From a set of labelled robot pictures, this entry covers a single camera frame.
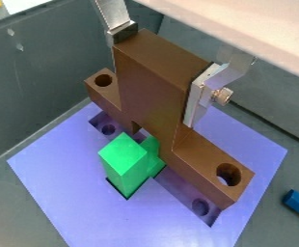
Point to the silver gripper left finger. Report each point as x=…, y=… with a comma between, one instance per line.
x=120, y=27

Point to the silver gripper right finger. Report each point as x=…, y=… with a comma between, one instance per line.
x=209, y=87

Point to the brown T-shaped block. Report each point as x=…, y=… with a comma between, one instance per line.
x=144, y=95

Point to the purple base board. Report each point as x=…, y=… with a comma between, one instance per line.
x=162, y=216

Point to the green U-shaped block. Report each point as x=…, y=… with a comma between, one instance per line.
x=130, y=163

